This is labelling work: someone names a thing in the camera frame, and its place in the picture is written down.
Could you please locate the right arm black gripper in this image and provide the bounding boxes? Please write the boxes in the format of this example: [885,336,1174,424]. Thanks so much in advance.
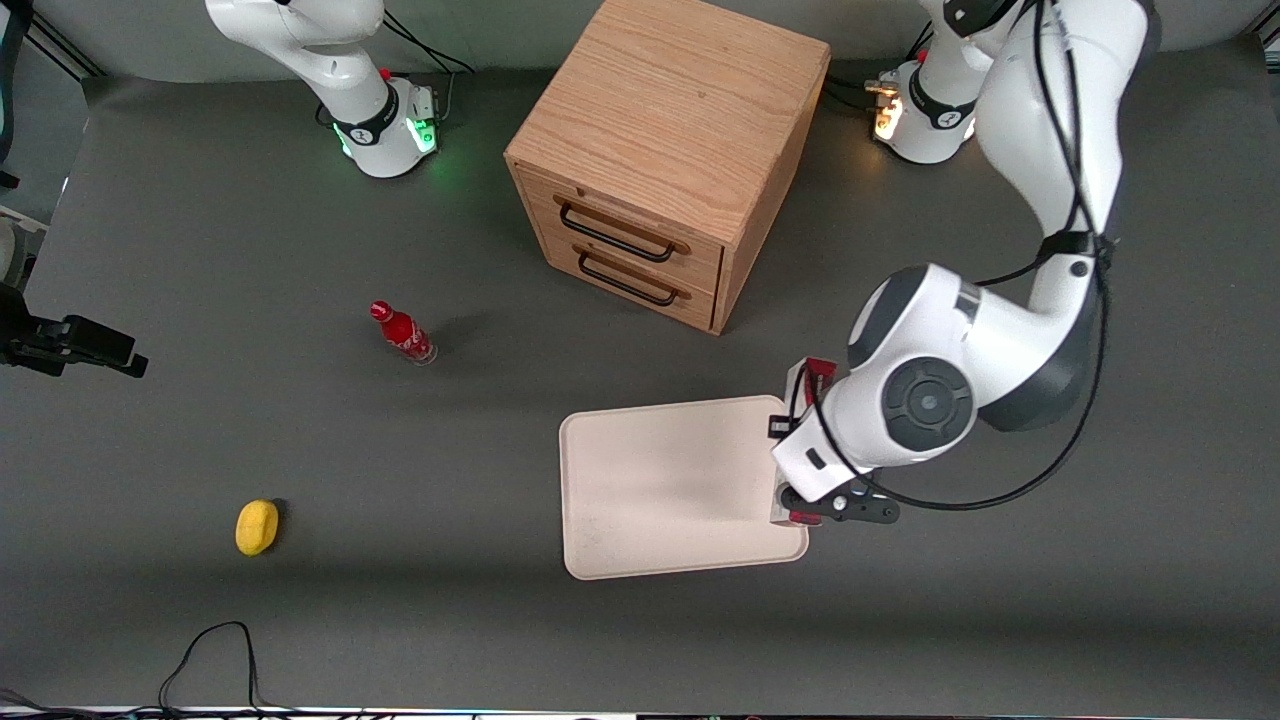
[0,285,150,380]

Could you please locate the red cookie box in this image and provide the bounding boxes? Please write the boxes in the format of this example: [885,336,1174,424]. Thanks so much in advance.
[768,357,840,528]

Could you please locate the white rectangular tray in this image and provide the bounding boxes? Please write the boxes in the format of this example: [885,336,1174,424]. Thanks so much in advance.
[558,395,810,581]

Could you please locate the yellow lemon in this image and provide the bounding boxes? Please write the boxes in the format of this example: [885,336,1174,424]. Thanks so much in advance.
[235,499,282,557]

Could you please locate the wooden drawer front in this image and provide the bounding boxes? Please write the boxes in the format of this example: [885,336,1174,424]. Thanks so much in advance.
[518,168,724,299]
[540,225,722,334]

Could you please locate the red cola bottle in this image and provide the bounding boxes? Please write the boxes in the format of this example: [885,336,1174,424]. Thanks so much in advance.
[369,300,439,367]

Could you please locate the wooden drawer cabinet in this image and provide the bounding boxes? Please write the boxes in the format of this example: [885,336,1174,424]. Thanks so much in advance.
[504,0,832,336]

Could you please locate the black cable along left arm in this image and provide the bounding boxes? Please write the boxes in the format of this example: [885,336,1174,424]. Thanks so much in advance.
[798,0,1114,514]

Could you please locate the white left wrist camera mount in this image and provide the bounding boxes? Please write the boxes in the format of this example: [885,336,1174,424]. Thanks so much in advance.
[772,413,864,504]

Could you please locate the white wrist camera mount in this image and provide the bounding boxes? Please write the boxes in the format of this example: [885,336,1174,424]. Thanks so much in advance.
[772,413,864,504]
[0,205,48,292]

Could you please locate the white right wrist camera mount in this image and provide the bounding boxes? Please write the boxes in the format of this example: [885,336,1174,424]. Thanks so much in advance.
[0,205,48,292]

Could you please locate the thick black hanging cable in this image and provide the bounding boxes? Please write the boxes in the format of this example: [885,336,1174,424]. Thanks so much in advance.
[0,0,32,192]

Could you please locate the black metal frame bar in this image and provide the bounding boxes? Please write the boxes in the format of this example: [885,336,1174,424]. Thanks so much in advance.
[20,10,107,82]

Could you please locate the black wire drawer handle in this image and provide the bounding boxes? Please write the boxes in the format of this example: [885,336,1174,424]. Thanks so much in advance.
[575,245,692,308]
[555,195,692,265]

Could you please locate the thin black looped cable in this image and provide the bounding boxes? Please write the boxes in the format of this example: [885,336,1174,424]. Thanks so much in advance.
[158,621,293,717]

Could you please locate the black cables at left arm base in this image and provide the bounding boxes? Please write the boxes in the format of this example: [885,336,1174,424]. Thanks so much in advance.
[822,20,936,113]

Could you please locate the black cables at arm base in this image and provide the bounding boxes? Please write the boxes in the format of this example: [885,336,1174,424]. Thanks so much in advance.
[383,10,477,126]
[822,20,936,113]

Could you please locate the black cables at right arm base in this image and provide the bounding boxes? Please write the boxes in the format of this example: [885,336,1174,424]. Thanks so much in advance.
[383,10,477,126]

